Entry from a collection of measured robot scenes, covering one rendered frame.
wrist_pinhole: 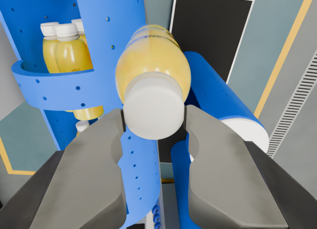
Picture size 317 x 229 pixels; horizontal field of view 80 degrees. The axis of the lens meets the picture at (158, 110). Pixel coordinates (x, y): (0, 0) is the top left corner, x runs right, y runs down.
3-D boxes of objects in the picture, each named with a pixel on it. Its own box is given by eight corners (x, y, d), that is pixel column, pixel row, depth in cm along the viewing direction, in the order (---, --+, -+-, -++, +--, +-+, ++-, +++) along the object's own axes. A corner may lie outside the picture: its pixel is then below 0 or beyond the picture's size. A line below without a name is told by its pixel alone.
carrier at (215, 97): (199, 43, 134) (162, 61, 140) (261, 102, 59) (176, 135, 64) (211, 78, 148) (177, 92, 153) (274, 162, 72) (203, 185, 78)
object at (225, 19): (150, 152, 204) (150, 162, 191) (173, -13, 129) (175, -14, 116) (197, 155, 209) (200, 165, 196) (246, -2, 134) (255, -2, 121)
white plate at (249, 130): (262, 106, 58) (260, 104, 59) (178, 138, 63) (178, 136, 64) (274, 164, 71) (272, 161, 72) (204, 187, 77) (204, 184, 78)
